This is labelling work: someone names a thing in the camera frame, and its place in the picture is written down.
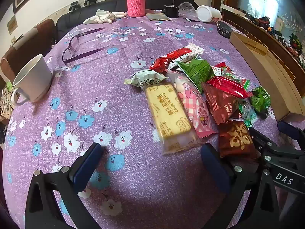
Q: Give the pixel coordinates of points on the brown gold-print packet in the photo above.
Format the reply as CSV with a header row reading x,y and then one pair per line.
x,y
234,139

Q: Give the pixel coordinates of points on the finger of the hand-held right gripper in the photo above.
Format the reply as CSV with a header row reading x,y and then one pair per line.
x,y
289,129
259,139

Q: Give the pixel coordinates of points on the white small cake packet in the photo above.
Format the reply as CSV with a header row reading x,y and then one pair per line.
x,y
146,80

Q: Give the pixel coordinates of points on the nail clipper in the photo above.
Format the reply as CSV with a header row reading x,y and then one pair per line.
x,y
191,19

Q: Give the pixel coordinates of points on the bright red packet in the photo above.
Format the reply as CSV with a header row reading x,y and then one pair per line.
x,y
228,84

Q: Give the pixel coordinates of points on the green triangular packet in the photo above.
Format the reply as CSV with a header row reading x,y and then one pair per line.
x,y
197,72

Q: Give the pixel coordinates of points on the clear plastic cup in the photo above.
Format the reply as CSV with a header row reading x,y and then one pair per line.
x,y
187,8

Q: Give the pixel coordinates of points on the white jar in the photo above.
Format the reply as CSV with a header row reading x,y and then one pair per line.
x,y
208,13

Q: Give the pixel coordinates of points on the small black container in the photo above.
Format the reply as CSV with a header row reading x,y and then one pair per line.
x,y
171,11

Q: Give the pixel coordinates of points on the brown chair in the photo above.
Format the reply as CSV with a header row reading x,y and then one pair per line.
x,y
28,43

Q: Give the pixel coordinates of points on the black clamp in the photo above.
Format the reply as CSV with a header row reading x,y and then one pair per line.
x,y
88,0
73,6

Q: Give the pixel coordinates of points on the folded olive cloth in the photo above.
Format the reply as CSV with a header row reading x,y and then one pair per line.
x,y
157,16

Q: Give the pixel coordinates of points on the yellow biscuit packet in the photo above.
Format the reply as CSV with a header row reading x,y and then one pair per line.
x,y
166,114

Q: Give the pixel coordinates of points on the green ornament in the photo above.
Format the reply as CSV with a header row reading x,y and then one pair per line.
x,y
295,41

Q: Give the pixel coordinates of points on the black sofa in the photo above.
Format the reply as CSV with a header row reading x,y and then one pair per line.
x,y
107,6

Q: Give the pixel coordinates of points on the purple glasses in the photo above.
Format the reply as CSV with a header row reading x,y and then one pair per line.
x,y
64,56

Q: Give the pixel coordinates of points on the white mug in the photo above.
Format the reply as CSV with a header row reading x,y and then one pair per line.
x,y
35,81

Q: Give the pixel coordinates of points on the clear green cookie packet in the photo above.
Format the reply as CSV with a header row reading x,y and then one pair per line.
x,y
247,115

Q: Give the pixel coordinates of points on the small red packet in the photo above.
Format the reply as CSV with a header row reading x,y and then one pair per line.
x,y
160,64

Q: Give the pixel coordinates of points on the purple floral tablecloth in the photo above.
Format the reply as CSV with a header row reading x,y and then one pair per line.
x,y
95,76

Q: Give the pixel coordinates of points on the cardboard box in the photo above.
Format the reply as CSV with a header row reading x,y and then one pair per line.
x,y
269,76

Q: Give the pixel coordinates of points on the red and white long packet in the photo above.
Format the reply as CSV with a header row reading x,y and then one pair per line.
x,y
183,53

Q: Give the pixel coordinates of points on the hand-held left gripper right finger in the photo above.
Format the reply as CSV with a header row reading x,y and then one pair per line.
x,y
214,169

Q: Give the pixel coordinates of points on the shiny red packet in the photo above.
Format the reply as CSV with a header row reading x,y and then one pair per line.
x,y
220,64

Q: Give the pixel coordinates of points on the pink checkered packet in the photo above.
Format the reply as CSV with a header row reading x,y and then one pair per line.
x,y
194,105

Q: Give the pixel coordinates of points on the red and black toy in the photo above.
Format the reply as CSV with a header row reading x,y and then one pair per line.
x,y
263,22

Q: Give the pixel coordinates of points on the dark red zigzag packet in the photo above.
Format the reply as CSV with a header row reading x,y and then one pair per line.
x,y
220,105

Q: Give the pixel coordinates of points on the wooden sideboard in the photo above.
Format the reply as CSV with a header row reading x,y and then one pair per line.
x,y
252,31

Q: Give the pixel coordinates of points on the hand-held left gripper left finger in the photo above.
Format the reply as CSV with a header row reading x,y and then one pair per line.
x,y
87,164

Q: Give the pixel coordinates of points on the wall switch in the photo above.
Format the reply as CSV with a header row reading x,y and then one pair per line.
x,y
13,39

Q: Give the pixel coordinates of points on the white gloves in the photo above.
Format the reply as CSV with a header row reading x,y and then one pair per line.
x,y
104,18

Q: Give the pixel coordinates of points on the patterned cushion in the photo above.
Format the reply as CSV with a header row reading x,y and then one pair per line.
x,y
4,97

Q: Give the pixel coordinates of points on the dark green candy packet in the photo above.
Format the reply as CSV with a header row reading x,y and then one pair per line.
x,y
261,99

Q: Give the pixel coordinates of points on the small wall plaque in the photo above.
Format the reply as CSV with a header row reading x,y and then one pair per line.
x,y
12,25

